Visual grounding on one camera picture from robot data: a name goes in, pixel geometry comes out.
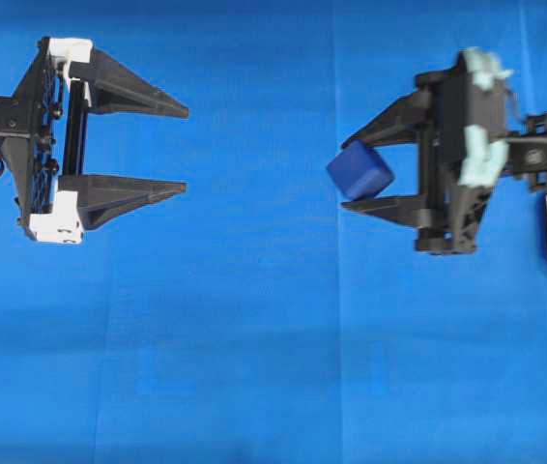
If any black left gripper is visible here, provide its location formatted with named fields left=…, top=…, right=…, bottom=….
left=0, top=38, right=189, bottom=245

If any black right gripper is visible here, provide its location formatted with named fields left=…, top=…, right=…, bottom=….
left=340, top=47, right=512, bottom=255

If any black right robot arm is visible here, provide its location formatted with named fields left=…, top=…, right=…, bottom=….
left=327, top=47, right=547, bottom=255

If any blue table mat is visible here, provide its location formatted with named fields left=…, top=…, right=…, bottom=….
left=0, top=1, right=547, bottom=463

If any blue block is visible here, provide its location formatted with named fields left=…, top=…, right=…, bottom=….
left=326, top=140, right=395, bottom=201

